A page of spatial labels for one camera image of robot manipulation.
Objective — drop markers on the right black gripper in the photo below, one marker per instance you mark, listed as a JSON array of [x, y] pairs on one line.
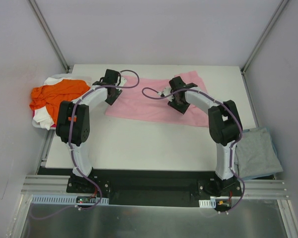
[[179, 106]]

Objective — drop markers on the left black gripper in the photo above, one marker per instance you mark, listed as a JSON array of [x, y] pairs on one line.
[[114, 96]]

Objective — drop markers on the pink t shirt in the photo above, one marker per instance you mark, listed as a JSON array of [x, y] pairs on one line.
[[132, 104]]

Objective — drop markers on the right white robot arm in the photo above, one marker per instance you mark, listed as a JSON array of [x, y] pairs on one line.
[[224, 123]]

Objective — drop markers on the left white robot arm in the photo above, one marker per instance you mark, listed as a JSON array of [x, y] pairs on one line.
[[73, 124]]

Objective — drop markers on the orange t shirt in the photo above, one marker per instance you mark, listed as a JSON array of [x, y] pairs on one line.
[[52, 96]]

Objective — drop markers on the white t shirt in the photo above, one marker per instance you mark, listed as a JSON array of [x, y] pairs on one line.
[[41, 117]]

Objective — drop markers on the blue folded t shirt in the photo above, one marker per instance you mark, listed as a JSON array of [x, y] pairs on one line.
[[273, 146]]

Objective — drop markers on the grey folded t shirt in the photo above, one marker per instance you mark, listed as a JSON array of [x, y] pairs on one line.
[[257, 153]]

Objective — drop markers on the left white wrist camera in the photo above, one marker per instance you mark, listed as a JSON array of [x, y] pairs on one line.
[[122, 81]]

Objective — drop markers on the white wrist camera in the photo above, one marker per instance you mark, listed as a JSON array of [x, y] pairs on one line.
[[166, 93], [122, 81]]

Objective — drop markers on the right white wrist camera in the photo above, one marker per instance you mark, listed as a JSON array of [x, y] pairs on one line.
[[166, 93]]

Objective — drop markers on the left aluminium corner post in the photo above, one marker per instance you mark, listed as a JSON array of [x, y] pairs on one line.
[[47, 31]]

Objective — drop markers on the aluminium corner post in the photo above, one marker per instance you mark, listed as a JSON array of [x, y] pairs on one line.
[[264, 35], [47, 31]]

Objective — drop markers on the right aluminium corner post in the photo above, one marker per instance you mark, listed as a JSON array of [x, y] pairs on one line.
[[264, 35]]

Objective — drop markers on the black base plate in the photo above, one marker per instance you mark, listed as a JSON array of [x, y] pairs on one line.
[[163, 198]]

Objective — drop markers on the right slotted cable duct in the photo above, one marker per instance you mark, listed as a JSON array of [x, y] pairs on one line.
[[207, 203]]

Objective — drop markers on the slotted cable duct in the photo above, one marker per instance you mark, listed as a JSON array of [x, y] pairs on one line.
[[68, 200], [207, 203]]

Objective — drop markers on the aluminium extrusion rail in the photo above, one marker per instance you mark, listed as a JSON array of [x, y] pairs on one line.
[[44, 183]]

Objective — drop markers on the left slotted cable duct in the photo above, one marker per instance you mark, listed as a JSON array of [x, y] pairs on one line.
[[68, 200]]

